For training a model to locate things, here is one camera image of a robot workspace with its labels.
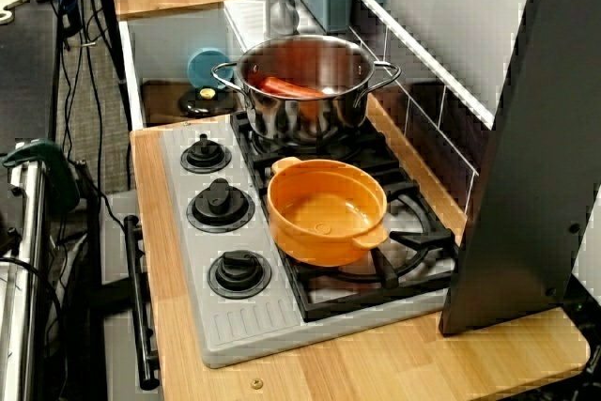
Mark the stainless steel pot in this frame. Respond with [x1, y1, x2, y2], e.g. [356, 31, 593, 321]
[210, 34, 403, 144]

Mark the orange plastic pot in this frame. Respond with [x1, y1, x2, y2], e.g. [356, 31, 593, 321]
[266, 156, 390, 267]

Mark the black oval stove knob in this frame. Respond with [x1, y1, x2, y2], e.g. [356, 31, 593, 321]
[185, 177, 257, 234]

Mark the black burner grate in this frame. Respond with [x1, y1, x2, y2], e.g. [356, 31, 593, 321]
[229, 109, 400, 195]
[255, 170, 461, 323]

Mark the white oven cabinet front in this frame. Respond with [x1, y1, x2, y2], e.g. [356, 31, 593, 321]
[100, 189, 163, 401]

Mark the black round stove knob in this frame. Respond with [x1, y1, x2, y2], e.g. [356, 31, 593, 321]
[207, 249, 273, 300]
[179, 132, 233, 175]

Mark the black cable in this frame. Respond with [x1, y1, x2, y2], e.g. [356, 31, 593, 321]
[69, 159, 131, 233]
[74, 0, 107, 191]

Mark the wooden kitchen counter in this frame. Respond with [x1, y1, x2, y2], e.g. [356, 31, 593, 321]
[129, 90, 592, 401]

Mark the blue round plate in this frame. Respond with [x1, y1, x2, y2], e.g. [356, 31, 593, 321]
[186, 47, 235, 92]

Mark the silver aluminium frame rail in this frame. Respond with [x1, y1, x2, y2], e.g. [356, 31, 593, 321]
[0, 142, 48, 401]

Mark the black oven door handle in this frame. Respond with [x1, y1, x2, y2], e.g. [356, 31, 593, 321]
[122, 214, 161, 392]

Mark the dark tile backsplash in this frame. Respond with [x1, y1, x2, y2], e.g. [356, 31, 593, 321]
[347, 0, 494, 233]

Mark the black lid with yellow knob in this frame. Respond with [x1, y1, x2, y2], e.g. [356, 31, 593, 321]
[177, 85, 239, 116]

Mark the grey toy stove panel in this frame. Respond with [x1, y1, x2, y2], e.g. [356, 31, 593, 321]
[159, 112, 464, 369]

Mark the white toy sink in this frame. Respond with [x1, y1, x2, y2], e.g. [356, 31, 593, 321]
[117, 0, 362, 132]

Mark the white backsplash ledge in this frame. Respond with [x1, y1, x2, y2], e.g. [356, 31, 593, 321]
[352, 0, 497, 130]

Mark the orange carrot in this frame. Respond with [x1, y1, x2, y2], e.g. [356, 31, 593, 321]
[256, 75, 325, 100]

